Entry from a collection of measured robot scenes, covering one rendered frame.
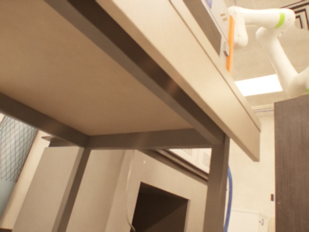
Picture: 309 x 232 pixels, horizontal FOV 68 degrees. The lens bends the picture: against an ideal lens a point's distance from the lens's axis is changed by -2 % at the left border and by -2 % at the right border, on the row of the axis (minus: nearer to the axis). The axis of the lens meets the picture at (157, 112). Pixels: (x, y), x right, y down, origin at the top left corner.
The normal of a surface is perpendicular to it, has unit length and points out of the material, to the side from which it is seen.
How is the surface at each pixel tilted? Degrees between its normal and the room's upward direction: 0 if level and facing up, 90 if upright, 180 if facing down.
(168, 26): 90
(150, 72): 90
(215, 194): 90
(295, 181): 90
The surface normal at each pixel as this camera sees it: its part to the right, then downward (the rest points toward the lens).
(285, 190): -0.72, -0.41
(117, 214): 0.80, -0.11
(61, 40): -0.19, 0.89
